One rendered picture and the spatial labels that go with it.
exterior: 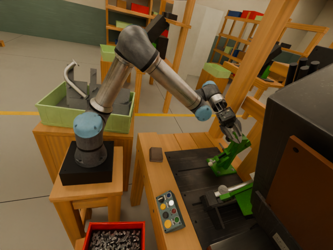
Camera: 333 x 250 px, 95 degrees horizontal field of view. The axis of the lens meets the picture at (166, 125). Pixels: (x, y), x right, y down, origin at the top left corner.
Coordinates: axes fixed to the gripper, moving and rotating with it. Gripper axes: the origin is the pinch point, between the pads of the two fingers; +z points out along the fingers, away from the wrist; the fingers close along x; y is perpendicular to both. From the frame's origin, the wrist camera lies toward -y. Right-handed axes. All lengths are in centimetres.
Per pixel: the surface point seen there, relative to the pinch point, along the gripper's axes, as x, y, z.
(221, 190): -14.8, -0.1, 16.3
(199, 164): -25.0, -25.1, -4.1
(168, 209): -39.0, 2.8, 17.3
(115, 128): -73, -4, -47
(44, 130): -110, 25, -50
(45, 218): -166, -17, -6
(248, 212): -8.7, 3.9, 25.5
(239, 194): -9.0, 3.7, 19.8
